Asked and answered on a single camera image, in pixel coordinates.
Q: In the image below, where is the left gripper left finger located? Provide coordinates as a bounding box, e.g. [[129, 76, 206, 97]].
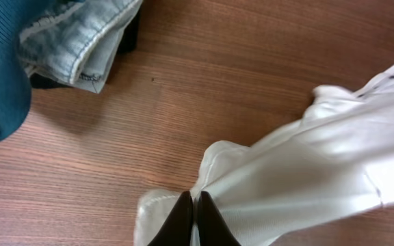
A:
[[148, 191, 194, 246]]

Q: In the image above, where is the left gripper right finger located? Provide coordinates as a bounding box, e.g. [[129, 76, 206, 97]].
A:
[[197, 191, 240, 246]]

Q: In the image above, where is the light denim garment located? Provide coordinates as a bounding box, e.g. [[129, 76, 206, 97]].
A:
[[18, 0, 142, 93]]

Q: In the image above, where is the black folded garment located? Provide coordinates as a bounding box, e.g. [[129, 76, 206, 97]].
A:
[[30, 11, 140, 90]]

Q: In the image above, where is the white t-shirt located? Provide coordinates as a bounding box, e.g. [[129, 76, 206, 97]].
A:
[[133, 65, 394, 245]]

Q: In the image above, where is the blue polo shirt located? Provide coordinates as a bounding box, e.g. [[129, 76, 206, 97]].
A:
[[0, 0, 74, 141]]

